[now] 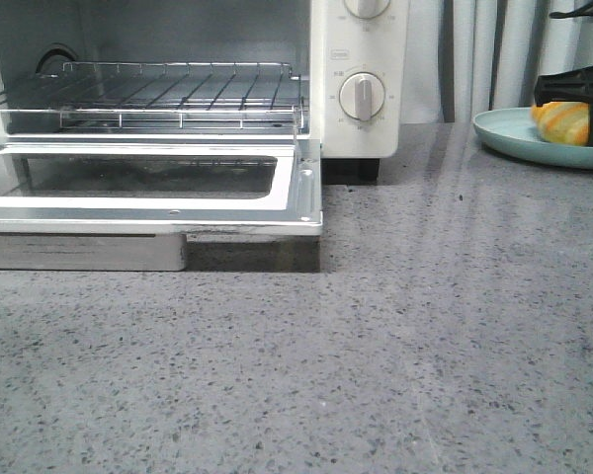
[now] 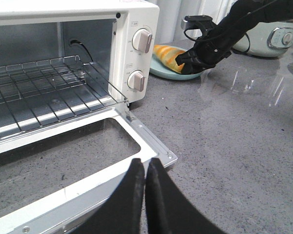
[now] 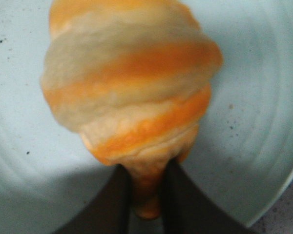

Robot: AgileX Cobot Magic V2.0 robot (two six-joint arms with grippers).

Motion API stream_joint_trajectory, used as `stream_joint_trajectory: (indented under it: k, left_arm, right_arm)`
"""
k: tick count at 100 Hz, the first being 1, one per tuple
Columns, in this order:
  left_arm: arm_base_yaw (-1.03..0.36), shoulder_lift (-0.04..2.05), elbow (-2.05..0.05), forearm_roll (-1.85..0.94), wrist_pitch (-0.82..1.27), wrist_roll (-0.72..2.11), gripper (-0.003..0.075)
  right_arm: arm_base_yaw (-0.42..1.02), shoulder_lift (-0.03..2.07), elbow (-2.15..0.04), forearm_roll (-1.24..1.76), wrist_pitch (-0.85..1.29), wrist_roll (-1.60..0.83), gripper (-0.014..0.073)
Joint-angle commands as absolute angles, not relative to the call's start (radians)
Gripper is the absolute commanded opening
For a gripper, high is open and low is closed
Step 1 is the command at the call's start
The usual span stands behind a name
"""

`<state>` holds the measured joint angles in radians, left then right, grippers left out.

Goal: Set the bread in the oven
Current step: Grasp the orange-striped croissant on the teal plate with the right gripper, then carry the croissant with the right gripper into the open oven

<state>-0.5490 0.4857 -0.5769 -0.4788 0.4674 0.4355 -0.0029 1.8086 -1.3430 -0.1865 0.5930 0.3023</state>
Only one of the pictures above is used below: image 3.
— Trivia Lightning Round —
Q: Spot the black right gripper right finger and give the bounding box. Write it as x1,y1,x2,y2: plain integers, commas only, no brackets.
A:
161,159,253,234

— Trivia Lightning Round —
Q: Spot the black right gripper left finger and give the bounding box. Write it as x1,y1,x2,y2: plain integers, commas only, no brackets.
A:
54,165,131,234

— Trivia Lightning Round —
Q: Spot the orange striped croissant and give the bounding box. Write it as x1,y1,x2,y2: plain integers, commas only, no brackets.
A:
41,0,222,219

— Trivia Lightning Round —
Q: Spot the light green plate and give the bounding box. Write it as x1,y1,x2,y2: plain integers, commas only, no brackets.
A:
0,0,293,234

